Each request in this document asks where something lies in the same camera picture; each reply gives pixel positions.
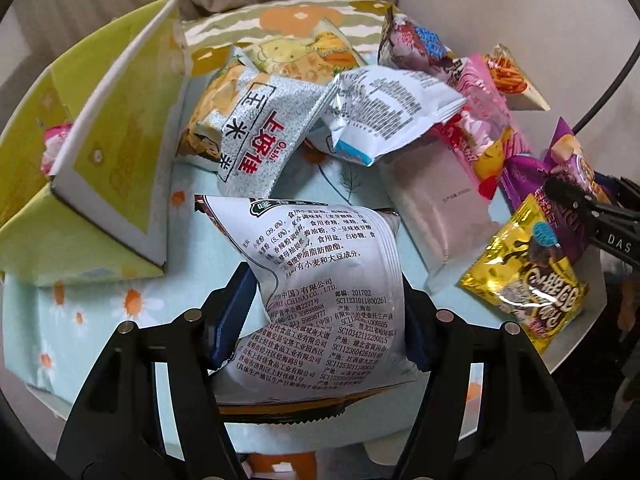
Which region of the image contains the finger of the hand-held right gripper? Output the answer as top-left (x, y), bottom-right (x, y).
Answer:
top-left (544, 175), bottom-right (616, 222)
top-left (595, 172), bottom-right (640, 207)

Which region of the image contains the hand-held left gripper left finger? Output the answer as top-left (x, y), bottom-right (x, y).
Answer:
top-left (55, 262), bottom-right (258, 480)

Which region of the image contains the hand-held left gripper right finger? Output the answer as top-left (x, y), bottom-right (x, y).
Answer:
top-left (397, 272), bottom-right (583, 480)

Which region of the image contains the purple snack packet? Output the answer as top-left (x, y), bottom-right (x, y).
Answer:
top-left (500, 117), bottom-right (601, 266)

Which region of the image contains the white text-printed snack packet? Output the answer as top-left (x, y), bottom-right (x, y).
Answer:
top-left (194, 194), bottom-right (421, 423)

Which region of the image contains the pink clear-window snack packet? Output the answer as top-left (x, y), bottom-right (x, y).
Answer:
top-left (432, 52), bottom-right (531, 198)

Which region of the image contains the orange sticks snack packet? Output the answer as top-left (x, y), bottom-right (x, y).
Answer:
top-left (482, 42), bottom-right (551, 112)

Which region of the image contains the white red-lettered snack packet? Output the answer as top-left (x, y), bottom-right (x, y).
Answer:
top-left (216, 72), bottom-right (328, 198)

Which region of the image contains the yellow-green cardboard box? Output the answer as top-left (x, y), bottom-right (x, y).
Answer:
top-left (0, 0), bottom-right (193, 288)

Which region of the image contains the silver white snack packet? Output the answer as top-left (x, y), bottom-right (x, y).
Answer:
top-left (306, 66), bottom-right (467, 167)

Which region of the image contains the maroon snack packet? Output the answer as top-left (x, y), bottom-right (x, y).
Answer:
top-left (377, 7), bottom-right (466, 86)

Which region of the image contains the yellow cartoon snack packet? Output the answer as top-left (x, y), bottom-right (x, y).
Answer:
top-left (245, 17), bottom-right (368, 81)

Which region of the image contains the gold foil snack packet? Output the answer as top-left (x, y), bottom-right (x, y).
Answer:
top-left (460, 192), bottom-right (591, 356)

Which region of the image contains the pale mauve snack packet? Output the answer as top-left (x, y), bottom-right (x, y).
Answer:
top-left (377, 142), bottom-right (506, 296)

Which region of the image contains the yellow-brown snack packet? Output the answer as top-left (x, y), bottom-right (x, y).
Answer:
top-left (176, 57), bottom-right (261, 171)

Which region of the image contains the small pink snack packet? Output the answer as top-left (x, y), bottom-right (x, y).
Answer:
top-left (41, 122), bottom-right (76, 177)

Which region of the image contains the green striped floral blanket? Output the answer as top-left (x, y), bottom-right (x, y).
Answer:
top-left (180, 0), bottom-right (401, 76)

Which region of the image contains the black cable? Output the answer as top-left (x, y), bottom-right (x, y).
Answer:
top-left (570, 35), bottom-right (640, 133)

